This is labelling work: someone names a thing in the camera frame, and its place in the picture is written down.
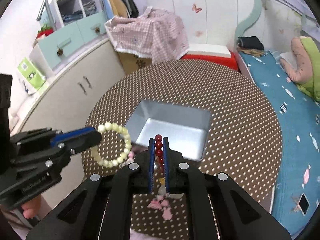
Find white board on stool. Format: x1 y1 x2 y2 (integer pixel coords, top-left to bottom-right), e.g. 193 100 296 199
187 43 231 58

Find pink flower hair accessory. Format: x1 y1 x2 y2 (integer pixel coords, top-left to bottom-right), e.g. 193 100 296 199
147 195 172 220

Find green and white box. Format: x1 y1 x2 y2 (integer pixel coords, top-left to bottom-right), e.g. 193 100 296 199
17 57 46 91

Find blue patterned bed mattress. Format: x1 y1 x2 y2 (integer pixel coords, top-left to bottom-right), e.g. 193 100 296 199
240 51 319 238

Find dark folded clothes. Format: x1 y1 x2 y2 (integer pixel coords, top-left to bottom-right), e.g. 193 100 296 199
236 36 265 57

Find teal bunk bed frame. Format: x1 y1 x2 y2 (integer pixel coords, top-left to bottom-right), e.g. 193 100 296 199
233 0 291 41

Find left hand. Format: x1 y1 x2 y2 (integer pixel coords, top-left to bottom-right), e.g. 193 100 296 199
21 195 42 219

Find cream bead bracelet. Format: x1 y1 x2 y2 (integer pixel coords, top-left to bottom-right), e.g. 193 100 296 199
90 121 133 168

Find light blue drawer unit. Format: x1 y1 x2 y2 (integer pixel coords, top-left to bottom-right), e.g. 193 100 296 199
37 12 106 69

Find silver metal tin box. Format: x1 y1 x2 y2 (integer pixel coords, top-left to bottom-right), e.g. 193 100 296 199
124 100 212 162

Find white cubby shelf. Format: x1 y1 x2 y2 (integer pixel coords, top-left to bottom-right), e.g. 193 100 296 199
50 0 102 29

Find dark red bead bracelet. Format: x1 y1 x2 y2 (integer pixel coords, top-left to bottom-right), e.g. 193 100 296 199
154 134 165 174

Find brown cardboard box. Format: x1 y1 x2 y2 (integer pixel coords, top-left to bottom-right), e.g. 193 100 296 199
118 53 152 75

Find pink and green pillow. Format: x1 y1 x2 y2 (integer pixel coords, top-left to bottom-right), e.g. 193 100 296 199
280 36 319 102

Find pink checkered cloth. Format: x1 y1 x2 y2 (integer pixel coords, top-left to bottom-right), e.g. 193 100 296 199
105 7 189 64

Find hanging clothes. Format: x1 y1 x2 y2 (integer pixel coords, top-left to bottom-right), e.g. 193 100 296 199
100 0 139 20

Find brown polka dot tablecloth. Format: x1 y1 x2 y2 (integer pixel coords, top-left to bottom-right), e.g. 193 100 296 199
81 59 283 240

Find beige curved cabinet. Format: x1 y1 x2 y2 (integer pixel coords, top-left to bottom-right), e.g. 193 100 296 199
10 38 126 208

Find smartphone on bed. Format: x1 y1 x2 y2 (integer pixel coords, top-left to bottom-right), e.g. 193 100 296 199
298 193 310 216

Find silver metal railing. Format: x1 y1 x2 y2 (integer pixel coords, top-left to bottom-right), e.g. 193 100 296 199
36 0 57 31

